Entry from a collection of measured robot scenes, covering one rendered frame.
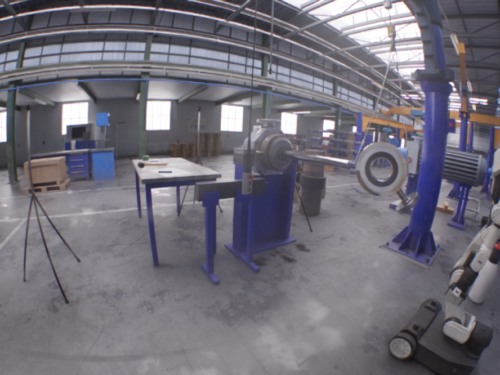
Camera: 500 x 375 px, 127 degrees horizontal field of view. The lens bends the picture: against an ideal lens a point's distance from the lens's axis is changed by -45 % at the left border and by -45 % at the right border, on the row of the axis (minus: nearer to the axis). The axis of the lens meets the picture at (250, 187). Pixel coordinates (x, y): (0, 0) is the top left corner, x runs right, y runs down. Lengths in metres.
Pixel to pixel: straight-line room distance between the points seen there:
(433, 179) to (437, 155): 0.29
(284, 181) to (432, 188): 1.84
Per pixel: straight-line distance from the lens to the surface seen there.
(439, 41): 3.33
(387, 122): 14.01
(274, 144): 2.15
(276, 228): 2.81
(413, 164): 5.05
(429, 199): 3.00
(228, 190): 1.81
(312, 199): 3.70
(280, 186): 2.65
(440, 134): 2.97
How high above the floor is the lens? 1.24
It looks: 13 degrees down
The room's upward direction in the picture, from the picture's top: 3 degrees clockwise
